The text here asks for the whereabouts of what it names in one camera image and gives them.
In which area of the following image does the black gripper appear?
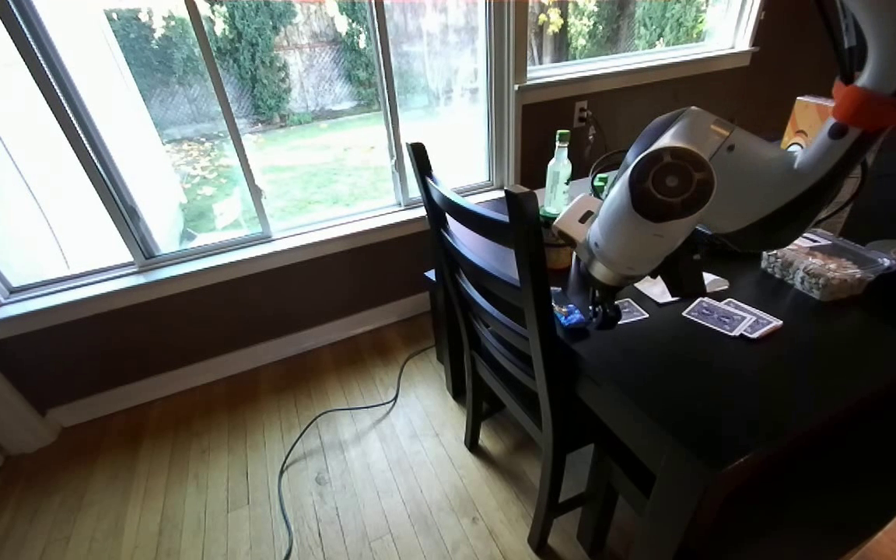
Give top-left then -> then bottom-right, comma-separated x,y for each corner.
565,247 -> 635,336

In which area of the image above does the blue granola bar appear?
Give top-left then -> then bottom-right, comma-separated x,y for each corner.
553,302 -> 591,339

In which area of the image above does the blue deck of cards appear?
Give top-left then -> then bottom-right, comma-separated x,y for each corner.
678,293 -> 756,339

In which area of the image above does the single blue playing card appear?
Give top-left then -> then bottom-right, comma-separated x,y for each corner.
725,295 -> 788,341
612,295 -> 654,329

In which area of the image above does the labelled round tin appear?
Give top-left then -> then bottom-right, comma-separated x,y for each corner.
537,213 -> 577,278

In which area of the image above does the dark wooden chair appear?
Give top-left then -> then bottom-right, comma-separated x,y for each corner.
404,141 -> 645,557

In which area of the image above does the black box with green markers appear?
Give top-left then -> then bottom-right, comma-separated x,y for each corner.
583,169 -> 620,202

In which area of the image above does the green glass bottle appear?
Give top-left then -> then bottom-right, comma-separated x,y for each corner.
540,126 -> 577,217

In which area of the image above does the clear plastic bag of food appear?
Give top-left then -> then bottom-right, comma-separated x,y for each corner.
760,228 -> 896,305

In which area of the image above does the tan cardboard box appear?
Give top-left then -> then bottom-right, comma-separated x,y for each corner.
777,94 -> 837,149

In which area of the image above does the small white window frame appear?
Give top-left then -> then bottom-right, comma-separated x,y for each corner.
506,0 -> 764,107

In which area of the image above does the grey floor cable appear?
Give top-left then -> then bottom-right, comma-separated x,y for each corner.
273,339 -> 434,560

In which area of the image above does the orange strap on arm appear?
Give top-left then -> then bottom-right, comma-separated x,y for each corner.
830,78 -> 896,134

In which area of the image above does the large white window frame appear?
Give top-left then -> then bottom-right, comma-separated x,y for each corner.
0,0 -> 518,345

